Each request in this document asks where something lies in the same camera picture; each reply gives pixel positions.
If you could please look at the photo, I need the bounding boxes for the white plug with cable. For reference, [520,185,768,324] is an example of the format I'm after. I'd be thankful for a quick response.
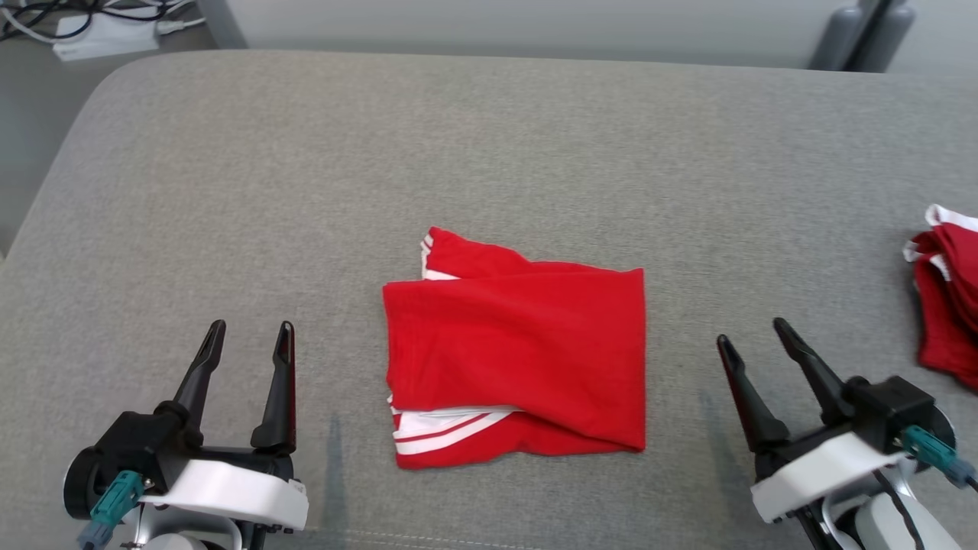
[155,15,209,37]

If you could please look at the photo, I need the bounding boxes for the white partition panel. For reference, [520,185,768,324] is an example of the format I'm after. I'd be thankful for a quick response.
[886,0,978,78]
[225,0,850,71]

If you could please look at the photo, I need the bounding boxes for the teal connector left camera cable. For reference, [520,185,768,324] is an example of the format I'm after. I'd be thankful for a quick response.
[76,469,145,550]

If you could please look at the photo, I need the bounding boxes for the white power strip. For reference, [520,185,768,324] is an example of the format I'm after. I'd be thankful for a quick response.
[51,14,161,63]

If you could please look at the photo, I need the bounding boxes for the teal connector camera cable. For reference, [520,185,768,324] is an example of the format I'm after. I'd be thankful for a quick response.
[901,425,978,490]
[76,469,145,550]

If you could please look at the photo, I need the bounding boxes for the teal connector right camera cable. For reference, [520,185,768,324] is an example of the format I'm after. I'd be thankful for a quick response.
[901,425,978,490]

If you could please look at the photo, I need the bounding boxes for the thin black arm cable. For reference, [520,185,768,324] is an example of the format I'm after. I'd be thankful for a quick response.
[870,467,929,550]

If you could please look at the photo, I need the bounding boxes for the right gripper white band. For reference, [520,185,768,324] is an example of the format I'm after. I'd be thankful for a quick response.
[715,317,912,525]

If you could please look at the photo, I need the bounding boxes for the red basketball jersey black lettering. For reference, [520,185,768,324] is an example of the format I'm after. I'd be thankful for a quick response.
[381,225,648,470]

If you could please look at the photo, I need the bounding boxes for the red shorts with white stripe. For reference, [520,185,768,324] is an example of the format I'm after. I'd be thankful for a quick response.
[902,203,978,395]

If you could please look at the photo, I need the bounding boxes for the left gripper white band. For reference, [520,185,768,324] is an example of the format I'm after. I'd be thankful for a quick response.
[141,319,309,531]

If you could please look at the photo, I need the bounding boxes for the grey partition post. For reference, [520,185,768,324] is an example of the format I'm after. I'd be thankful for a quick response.
[196,0,250,51]
[808,0,872,73]
[860,0,916,75]

